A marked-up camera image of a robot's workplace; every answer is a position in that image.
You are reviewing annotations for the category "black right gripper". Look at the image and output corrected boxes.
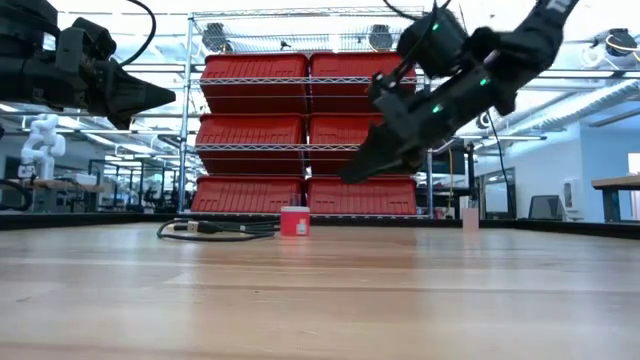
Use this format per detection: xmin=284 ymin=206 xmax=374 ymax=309
xmin=339 ymin=73 xmax=485 ymax=185

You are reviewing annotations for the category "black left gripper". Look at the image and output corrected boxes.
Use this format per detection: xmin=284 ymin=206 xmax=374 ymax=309
xmin=37 ymin=52 xmax=177 ymax=130

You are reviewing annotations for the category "red USB wall charger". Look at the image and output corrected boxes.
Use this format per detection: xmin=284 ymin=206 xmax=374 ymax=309
xmin=279 ymin=205 xmax=311 ymax=237

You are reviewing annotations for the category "thin black USB cable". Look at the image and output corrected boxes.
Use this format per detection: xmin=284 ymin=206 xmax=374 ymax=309
xmin=156 ymin=218 xmax=276 ymax=243

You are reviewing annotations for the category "red plastic storage bin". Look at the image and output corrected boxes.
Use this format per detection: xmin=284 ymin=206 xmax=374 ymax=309
xmin=195 ymin=113 xmax=307 ymax=176
xmin=190 ymin=175 xmax=305 ymax=215
xmin=201 ymin=53 xmax=310 ymax=115
xmin=308 ymin=113 xmax=386 ymax=176
xmin=309 ymin=51 xmax=419 ymax=115
xmin=305 ymin=174 xmax=419 ymax=216

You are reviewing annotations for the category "black monitor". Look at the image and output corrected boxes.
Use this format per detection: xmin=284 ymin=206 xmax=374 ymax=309
xmin=430 ymin=144 xmax=467 ymax=176

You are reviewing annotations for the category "black monitor pole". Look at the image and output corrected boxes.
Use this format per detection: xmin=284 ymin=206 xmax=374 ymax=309
xmin=465 ymin=142 xmax=477 ymax=211

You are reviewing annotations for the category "dark round shelf object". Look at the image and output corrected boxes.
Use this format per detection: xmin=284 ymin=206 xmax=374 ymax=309
xmin=368 ymin=23 xmax=396 ymax=52
xmin=202 ymin=22 xmax=234 ymax=54

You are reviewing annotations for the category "small round ceiling device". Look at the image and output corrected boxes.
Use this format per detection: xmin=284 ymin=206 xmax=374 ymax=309
xmin=474 ymin=110 xmax=496 ymax=131

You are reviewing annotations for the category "wooden background workbench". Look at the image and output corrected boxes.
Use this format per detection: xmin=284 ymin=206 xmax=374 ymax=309
xmin=0 ymin=177 xmax=106 ymax=214

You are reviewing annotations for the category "wooden table with black legs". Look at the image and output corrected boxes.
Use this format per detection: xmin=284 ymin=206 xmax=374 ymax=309
xmin=591 ymin=174 xmax=640 ymax=224

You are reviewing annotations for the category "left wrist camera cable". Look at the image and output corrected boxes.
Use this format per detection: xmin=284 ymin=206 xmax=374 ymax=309
xmin=119 ymin=0 xmax=157 ymax=67

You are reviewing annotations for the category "yellow hanging cable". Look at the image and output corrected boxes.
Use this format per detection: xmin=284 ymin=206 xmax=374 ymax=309
xmin=446 ymin=146 xmax=455 ymax=207

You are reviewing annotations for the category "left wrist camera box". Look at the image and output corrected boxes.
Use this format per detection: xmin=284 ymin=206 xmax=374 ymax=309
xmin=54 ymin=17 xmax=117 ymax=76

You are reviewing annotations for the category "metal wire shelf rack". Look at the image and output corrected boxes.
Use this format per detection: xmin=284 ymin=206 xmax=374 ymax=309
xmin=177 ymin=5 xmax=435 ymax=221

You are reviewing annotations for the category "thin hanging black cable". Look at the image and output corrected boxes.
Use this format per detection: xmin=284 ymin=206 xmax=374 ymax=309
xmin=486 ymin=107 xmax=517 ymax=220

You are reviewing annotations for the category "black table edge frame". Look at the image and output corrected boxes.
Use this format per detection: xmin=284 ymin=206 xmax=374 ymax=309
xmin=0 ymin=212 xmax=640 ymax=240

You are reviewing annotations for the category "black hose loop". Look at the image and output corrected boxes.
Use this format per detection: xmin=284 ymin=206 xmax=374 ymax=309
xmin=0 ymin=178 xmax=34 ymax=212

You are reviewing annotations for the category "white wall dispenser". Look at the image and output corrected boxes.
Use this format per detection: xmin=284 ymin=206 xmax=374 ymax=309
xmin=563 ymin=178 xmax=581 ymax=210

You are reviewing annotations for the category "black ceiling device yellow cable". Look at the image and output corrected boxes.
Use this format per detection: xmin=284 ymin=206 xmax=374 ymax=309
xmin=592 ymin=28 xmax=640 ymax=59

